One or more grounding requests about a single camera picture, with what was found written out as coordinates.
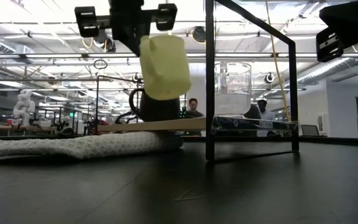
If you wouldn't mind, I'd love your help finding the silver ceiling duct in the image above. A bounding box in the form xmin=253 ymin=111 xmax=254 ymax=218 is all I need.
xmin=296 ymin=57 xmax=358 ymax=88

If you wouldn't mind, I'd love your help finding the white wall box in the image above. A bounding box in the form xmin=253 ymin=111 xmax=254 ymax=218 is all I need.
xmin=317 ymin=113 xmax=329 ymax=135

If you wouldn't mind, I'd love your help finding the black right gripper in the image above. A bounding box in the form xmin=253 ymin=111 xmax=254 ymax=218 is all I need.
xmin=315 ymin=0 xmax=358 ymax=62

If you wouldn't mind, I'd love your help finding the white robot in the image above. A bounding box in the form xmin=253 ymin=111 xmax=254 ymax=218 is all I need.
xmin=12 ymin=89 xmax=36 ymax=127

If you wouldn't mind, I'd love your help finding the clear plastic cup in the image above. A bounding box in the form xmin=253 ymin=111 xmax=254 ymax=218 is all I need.
xmin=213 ymin=61 xmax=252 ymax=118

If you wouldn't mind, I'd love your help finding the dark office chair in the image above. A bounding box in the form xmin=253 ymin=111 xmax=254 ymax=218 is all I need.
xmin=301 ymin=124 xmax=321 ymax=137

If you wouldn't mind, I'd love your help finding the person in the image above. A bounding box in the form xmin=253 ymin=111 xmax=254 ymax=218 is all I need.
xmin=256 ymin=99 xmax=277 ymax=121
xmin=185 ymin=98 xmax=205 ymax=119

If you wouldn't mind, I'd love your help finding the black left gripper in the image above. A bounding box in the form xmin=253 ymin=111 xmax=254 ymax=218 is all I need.
xmin=74 ymin=0 xmax=178 ymax=57

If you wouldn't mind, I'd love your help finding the white waffle cloth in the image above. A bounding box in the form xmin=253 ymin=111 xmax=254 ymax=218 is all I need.
xmin=0 ymin=131 xmax=185 ymax=164

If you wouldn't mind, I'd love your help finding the black table frame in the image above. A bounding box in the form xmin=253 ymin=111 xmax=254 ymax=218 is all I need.
xmin=0 ymin=133 xmax=358 ymax=147

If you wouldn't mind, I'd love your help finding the black mug with green inside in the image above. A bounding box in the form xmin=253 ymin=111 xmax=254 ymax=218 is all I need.
xmin=128 ymin=88 xmax=181 ymax=123

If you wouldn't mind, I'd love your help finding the yellow mug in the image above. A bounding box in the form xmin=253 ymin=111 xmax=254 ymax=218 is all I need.
xmin=139 ymin=34 xmax=192 ymax=101

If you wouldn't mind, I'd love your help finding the yellow cable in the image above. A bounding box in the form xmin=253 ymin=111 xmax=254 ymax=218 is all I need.
xmin=264 ymin=0 xmax=291 ymax=122

